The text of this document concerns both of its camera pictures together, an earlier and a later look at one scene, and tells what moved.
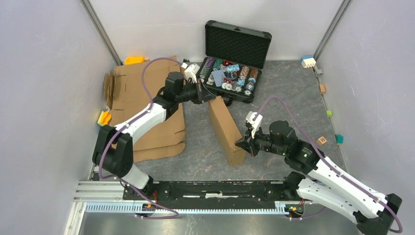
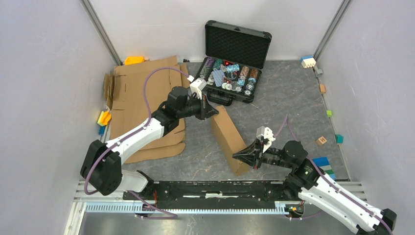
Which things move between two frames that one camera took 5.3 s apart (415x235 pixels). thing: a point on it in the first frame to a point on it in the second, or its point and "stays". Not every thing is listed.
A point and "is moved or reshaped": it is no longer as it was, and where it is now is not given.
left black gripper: [202, 94] to [205, 110]
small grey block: [318, 72] stays
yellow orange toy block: [104, 118] stays
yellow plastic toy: [132, 59] stays
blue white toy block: [308, 61] stays
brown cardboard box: [226, 131] is moved or reshaped
